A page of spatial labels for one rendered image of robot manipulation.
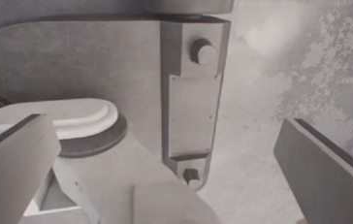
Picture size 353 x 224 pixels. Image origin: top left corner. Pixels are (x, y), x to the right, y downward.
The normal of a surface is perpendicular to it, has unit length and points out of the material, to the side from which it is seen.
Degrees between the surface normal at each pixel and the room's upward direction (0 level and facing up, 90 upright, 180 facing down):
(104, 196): 90
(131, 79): 0
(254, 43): 0
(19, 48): 0
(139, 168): 90
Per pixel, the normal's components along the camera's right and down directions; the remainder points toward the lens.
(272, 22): 0.21, 0.50
